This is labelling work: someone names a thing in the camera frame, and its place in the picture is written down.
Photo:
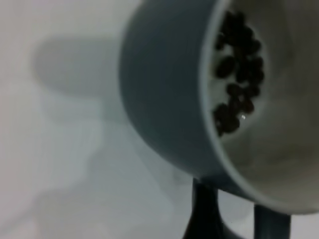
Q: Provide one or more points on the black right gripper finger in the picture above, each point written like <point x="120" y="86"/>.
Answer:
<point x="203" y="214"/>

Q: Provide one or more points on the dark blue ceramic mug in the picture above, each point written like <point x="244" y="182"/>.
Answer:
<point x="154" y="87"/>

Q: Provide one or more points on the few dark coffee beans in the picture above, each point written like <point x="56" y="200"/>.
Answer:
<point x="239" y="74"/>

